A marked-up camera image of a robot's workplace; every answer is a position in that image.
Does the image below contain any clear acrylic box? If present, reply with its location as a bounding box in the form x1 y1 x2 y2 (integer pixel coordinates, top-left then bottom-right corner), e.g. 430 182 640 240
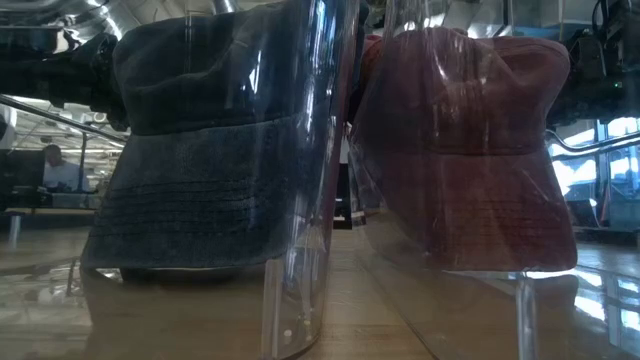
347 0 640 360
0 0 362 360

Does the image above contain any dark blue denim hat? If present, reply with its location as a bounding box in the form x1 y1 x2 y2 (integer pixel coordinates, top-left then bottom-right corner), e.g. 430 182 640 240
79 0 351 282

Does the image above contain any dark red hat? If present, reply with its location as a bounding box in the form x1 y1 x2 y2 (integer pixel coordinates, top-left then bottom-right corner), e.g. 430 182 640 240
348 25 579 274

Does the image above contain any person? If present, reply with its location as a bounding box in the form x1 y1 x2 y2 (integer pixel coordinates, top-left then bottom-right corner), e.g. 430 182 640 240
41 143 92 193

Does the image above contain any bright window wall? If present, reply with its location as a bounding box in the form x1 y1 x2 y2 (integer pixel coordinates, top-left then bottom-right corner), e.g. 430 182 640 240
547 117 640 229

